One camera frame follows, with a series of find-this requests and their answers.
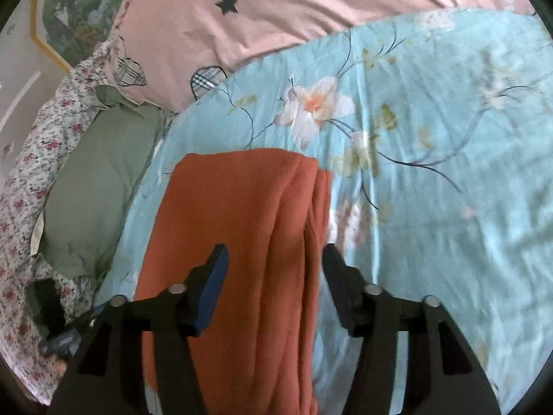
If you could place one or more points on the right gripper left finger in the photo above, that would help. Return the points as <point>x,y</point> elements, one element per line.
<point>105,375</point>

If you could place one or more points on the gold framed landscape painting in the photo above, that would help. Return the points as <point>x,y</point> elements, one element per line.
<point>67,31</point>

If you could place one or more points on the pink quilt with plaid hearts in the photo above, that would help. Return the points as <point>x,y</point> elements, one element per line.
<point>171,51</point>

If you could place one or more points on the olive green pillow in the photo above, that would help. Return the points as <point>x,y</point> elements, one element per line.
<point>85,210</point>

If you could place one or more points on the rust orange cloth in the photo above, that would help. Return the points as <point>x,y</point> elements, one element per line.
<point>270,207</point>

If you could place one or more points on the black object on bedsheet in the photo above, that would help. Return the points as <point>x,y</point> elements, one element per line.
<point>57,337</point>

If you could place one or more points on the white red floral bedsheet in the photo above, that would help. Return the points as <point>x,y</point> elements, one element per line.
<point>58,128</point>

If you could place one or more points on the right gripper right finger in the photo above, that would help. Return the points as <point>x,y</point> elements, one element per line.
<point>444,375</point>

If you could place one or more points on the light blue floral blanket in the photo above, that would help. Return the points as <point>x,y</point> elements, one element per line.
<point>437,128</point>

